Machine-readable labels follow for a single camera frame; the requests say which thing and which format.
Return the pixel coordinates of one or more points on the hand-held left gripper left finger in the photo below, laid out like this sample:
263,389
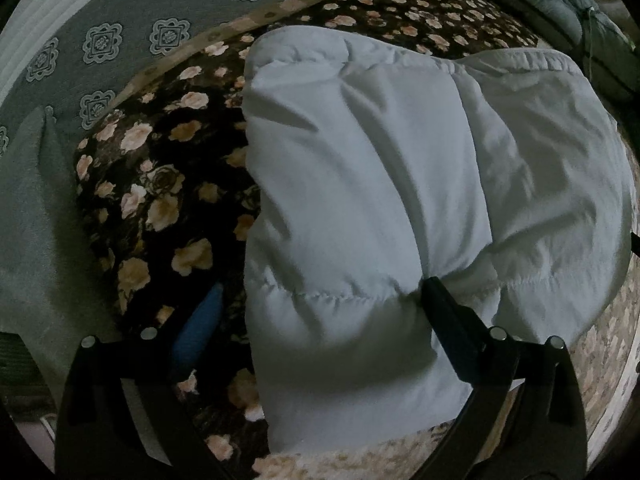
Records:
200,325

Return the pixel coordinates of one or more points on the grey-green plain cloth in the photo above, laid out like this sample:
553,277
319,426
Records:
40,240

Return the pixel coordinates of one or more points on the white ribbed panel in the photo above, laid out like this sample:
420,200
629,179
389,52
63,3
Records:
45,25

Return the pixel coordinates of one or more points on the white quilted duvet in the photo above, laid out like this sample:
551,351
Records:
380,185

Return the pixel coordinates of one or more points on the dark floral blanket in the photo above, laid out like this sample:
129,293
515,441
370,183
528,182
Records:
165,185

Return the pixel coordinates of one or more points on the beige floral blanket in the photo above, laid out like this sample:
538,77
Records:
605,360

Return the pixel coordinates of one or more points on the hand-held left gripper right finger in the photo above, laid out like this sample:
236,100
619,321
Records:
445,320

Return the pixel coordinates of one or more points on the grey medallion-patterned sheet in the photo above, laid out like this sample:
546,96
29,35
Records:
150,5

